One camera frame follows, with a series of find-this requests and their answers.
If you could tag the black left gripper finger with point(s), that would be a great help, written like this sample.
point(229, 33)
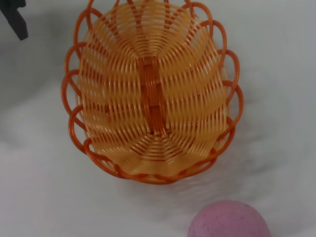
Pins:
point(14, 17)

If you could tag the pink peach with green leaf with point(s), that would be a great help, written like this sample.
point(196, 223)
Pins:
point(229, 222)

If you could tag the orange woven plastic basket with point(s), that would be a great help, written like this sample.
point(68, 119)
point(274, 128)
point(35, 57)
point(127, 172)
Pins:
point(148, 98)

